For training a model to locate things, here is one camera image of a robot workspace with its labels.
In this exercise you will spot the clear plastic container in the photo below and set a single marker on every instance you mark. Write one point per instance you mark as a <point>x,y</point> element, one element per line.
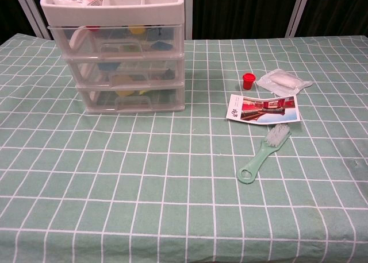
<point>138,75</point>
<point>132,105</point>
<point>115,49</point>

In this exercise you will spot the green checked tablecloth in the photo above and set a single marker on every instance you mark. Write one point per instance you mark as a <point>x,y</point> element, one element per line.
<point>172,188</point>

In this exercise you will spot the small red plastic cup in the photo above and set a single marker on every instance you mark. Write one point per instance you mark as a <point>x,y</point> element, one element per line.
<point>248,81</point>

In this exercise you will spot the green plastic brush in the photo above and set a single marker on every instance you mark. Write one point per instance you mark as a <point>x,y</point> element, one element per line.
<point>258,156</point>

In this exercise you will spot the red building postcard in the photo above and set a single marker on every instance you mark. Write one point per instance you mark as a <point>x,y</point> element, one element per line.
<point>264,109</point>

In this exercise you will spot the clear packet with white gauze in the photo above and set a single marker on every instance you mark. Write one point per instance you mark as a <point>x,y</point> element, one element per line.
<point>283,82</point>

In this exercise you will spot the white plastic drawer organizer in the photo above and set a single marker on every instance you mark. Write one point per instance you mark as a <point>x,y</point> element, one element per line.
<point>115,14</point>

